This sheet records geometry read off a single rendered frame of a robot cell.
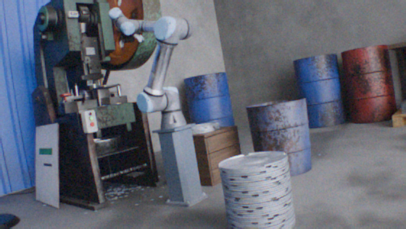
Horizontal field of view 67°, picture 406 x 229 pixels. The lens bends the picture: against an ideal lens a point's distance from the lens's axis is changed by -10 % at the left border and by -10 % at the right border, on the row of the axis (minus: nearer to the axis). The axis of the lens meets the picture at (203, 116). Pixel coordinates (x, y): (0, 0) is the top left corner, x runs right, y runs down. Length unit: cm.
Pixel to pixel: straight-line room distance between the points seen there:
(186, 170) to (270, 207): 71
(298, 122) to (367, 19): 282
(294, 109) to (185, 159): 76
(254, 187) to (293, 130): 93
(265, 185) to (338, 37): 374
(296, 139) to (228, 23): 378
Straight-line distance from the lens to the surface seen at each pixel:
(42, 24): 252
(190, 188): 194
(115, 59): 286
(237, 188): 133
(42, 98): 273
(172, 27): 167
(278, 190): 134
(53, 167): 254
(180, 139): 189
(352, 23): 482
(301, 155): 223
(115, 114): 240
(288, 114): 215
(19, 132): 348
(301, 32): 506
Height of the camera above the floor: 59
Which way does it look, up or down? 3 degrees down
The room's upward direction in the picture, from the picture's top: 9 degrees counter-clockwise
